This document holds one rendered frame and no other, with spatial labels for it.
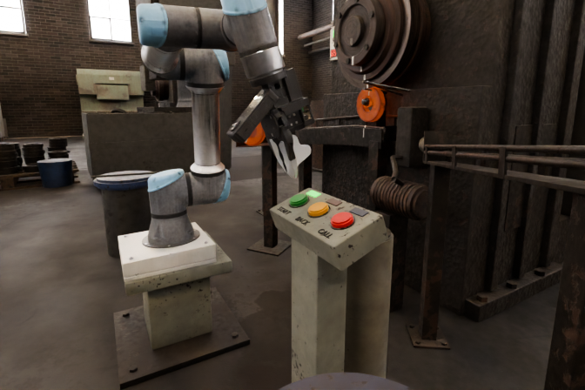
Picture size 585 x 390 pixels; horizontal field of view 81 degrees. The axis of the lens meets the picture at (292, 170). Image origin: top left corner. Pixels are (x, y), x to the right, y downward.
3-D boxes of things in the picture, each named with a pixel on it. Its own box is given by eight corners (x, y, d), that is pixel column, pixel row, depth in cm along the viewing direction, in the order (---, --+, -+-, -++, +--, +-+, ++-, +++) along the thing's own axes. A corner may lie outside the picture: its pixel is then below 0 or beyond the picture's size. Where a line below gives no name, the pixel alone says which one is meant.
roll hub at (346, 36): (386, -14, 134) (384, 61, 138) (341, 6, 158) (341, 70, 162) (374, -17, 131) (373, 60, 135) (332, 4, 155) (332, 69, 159)
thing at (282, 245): (257, 236, 216) (255, 120, 203) (295, 243, 205) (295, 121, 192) (238, 248, 198) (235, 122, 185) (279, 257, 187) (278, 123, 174)
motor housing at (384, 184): (386, 294, 149) (392, 173, 140) (427, 321, 130) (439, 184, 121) (362, 303, 143) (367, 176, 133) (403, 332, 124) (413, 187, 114)
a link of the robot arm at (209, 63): (184, 198, 126) (174, 38, 106) (225, 192, 132) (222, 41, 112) (189, 212, 116) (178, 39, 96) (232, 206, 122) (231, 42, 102)
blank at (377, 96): (382, 124, 153) (377, 124, 152) (359, 118, 166) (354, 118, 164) (387, 88, 149) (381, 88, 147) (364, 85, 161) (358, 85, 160)
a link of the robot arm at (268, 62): (250, 55, 59) (233, 60, 66) (258, 81, 60) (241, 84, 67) (285, 43, 62) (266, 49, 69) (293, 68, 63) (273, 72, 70)
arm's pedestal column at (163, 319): (119, 390, 99) (111, 307, 94) (113, 317, 133) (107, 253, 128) (250, 344, 118) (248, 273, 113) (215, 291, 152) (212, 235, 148)
